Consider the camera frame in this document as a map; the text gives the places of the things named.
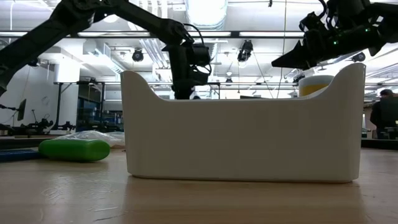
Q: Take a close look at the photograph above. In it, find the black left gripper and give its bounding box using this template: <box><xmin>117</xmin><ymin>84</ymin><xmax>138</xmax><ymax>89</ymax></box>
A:
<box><xmin>167</xmin><ymin>43</ymin><xmax>195</xmax><ymax>100</ymax></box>

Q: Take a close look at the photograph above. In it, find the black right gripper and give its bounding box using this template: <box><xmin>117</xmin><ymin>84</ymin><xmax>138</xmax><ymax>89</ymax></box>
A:
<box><xmin>271</xmin><ymin>0</ymin><xmax>385</xmax><ymax>71</ymax></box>

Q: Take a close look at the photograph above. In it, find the small green bottle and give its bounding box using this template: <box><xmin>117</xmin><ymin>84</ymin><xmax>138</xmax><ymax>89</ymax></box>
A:
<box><xmin>38</xmin><ymin>138</ymin><xmax>111</xmax><ymax>162</ymax></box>

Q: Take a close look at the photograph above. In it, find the blue disposable razor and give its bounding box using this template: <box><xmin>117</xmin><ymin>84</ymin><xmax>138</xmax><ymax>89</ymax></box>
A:
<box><xmin>0</xmin><ymin>148</ymin><xmax>43</xmax><ymax>163</ymax></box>

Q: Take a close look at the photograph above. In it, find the yellow wipes canister white lid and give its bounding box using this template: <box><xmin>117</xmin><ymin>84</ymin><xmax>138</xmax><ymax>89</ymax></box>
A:
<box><xmin>297</xmin><ymin>74</ymin><xmax>335</xmax><ymax>98</ymax></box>

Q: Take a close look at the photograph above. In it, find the white plastic bin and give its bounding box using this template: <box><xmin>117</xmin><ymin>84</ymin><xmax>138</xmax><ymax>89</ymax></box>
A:
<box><xmin>120</xmin><ymin>62</ymin><xmax>367</xmax><ymax>184</ymax></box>

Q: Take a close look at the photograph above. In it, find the blue storage shelving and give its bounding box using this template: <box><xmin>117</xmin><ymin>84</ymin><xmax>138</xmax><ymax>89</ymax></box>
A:
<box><xmin>76</xmin><ymin>83</ymin><xmax>125</xmax><ymax>133</ymax></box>

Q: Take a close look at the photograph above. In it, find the person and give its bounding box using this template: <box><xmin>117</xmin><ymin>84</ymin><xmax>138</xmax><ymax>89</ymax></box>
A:
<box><xmin>369</xmin><ymin>88</ymin><xmax>398</xmax><ymax>140</ymax></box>

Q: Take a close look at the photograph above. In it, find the black background robot rig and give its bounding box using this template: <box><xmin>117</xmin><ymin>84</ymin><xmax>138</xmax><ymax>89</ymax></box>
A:
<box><xmin>18</xmin><ymin>108</ymin><xmax>75</xmax><ymax>136</ymax></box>

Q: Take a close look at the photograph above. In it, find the small black monitor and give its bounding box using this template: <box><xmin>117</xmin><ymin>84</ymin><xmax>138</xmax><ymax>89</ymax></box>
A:
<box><xmin>17</xmin><ymin>98</ymin><xmax>27</xmax><ymax>122</ymax></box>

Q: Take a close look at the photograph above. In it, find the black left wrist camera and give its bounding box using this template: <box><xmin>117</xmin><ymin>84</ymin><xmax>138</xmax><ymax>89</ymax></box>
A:
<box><xmin>191</xmin><ymin>43</ymin><xmax>213</xmax><ymax>86</ymax></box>

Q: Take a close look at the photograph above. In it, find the silver ceiling air duct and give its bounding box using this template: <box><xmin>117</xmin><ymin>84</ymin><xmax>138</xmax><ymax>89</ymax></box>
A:
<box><xmin>185</xmin><ymin>0</ymin><xmax>229</xmax><ymax>30</ymax></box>

